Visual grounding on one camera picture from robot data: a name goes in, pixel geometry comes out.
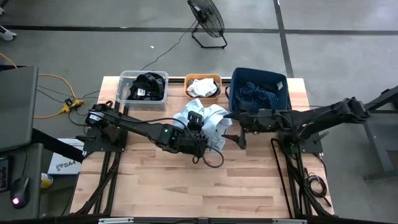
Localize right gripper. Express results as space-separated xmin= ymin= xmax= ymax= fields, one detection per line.
xmin=221 ymin=107 xmax=277 ymax=150

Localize light blue patterned cloth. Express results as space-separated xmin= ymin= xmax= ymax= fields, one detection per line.
xmin=172 ymin=98 xmax=233 ymax=152

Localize navy dotted cloth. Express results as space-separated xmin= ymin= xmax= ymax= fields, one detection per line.
xmin=233 ymin=81 xmax=280 ymax=113

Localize small white cloth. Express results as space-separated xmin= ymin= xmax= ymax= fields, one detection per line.
xmin=187 ymin=77 xmax=218 ymax=98

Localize black Puma shorts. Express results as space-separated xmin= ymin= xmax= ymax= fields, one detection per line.
xmin=126 ymin=72 xmax=167 ymax=102

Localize thin black tube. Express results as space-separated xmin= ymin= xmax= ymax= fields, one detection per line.
xmin=270 ymin=138 xmax=295 ymax=218

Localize yellow-orange plastic basket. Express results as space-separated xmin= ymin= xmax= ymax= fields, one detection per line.
xmin=183 ymin=73 xmax=223 ymax=103

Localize blue fabric storage bin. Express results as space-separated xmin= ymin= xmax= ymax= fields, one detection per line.
xmin=225 ymin=67 xmax=290 ymax=114

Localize clear plastic bin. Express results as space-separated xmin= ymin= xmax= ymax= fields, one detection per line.
xmin=116 ymin=70 xmax=170 ymax=112

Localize black floor fan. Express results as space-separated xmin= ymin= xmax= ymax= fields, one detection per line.
xmin=187 ymin=0 xmax=228 ymax=50

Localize yellow power strip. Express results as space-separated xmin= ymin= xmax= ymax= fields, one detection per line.
xmin=60 ymin=98 xmax=85 ymax=114

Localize white cardboard box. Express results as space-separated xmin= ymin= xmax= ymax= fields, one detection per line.
xmin=47 ymin=138 xmax=85 ymax=175

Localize black diagonal strut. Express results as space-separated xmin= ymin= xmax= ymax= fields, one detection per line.
xmin=30 ymin=127 xmax=85 ymax=163

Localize black metal stand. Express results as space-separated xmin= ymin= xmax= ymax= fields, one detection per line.
xmin=343 ymin=84 xmax=398 ymax=182

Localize dark grey desk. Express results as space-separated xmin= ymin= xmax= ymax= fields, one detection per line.
xmin=0 ymin=142 xmax=44 ymax=221

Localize grey flat monitor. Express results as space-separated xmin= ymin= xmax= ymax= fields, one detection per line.
xmin=0 ymin=65 xmax=39 ymax=152

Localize black computer mouse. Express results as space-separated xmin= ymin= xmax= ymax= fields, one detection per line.
xmin=9 ymin=176 xmax=31 ymax=209

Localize black keyboard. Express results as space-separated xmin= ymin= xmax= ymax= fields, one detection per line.
xmin=0 ymin=155 xmax=9 ymax=193

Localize white shoe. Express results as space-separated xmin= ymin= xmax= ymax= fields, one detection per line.
xmin=0 ymin=24 xmax=18 ymax=42

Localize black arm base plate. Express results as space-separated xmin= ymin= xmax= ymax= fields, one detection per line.
xmin=82 ymin=129 xmax=128 ymax=153
xmin=278 ymin=128 xmax=325 ymax=155

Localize black frame crossbar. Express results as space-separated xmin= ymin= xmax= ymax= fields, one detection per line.
xmin=70 ymin=214 xmax=336 ymax=224

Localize black aluminium frame rail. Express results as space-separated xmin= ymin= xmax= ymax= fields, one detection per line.
xmin=73 ymin=149 xmax=131 ymax=216
xmin=270 ymin=136 xmax=335 ymax=218

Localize coiled black cable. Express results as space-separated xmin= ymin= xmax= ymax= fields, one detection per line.
xmin=303 ymin=167 xmax=333 ymax=208

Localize black fan power cable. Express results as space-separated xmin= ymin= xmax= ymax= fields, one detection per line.
xmin=141 ymin=20 xmax=198 ymax=71

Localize black floor cable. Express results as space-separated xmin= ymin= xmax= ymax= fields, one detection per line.
xmin=36 ymin=84 xmax=101 ymax=104

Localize yellow extension cord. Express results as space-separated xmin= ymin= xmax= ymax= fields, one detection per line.
xmin=0 ymin=52 xmax=85 ymax=119

